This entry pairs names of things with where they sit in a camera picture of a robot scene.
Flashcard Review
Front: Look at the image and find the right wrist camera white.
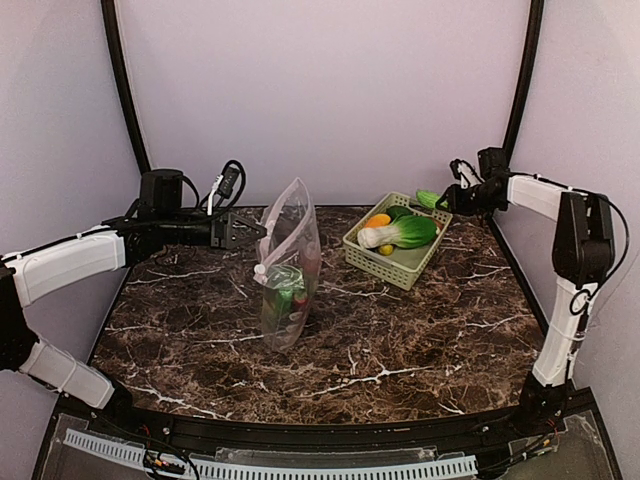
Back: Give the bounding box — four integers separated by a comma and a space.
449, 159, 483, 189

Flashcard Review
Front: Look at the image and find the light green bitter gourd toy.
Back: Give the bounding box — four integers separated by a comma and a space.
415, 190, 441, 209

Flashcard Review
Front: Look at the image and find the bok choy toy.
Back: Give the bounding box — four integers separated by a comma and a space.
357, 215, 440, 249

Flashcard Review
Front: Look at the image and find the white slotted cable duct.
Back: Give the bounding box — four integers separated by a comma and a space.
63, 428, 478, 480

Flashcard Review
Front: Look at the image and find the pale green plastic basket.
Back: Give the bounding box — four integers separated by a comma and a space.
342, 192, 453, 291

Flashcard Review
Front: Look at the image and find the yellow corn toy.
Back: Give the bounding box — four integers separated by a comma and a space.
378, 244, 394, 256

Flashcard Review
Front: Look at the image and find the black frame post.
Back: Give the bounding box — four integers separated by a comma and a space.
502, 0, 545, 164
100, 0, 152, 175

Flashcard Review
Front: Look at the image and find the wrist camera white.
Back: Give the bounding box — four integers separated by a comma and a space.
449, 159, 483, 189
199, 159, 247, 217

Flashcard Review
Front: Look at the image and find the clear zip top bag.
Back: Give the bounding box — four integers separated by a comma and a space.
254, 178, 322, 353

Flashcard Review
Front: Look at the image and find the green bell pepper toy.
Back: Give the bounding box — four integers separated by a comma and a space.
264, 265, 305, 316

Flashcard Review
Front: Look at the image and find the black front rail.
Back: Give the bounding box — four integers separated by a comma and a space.
84, 379, 571, 459

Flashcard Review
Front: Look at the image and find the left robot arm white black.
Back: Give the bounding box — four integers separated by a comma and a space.
1, 160, 267, 410

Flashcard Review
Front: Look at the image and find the right black frame post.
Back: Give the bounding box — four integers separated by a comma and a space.
502, 0, 545, 164

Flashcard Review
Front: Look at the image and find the left black frame post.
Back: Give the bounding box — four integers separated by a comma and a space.
100, 0, 152, 175

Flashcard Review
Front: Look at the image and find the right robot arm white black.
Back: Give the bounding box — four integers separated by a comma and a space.
436, 147, 623, 433

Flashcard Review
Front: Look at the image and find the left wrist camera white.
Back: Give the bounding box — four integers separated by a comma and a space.
199, 159, 247, 217

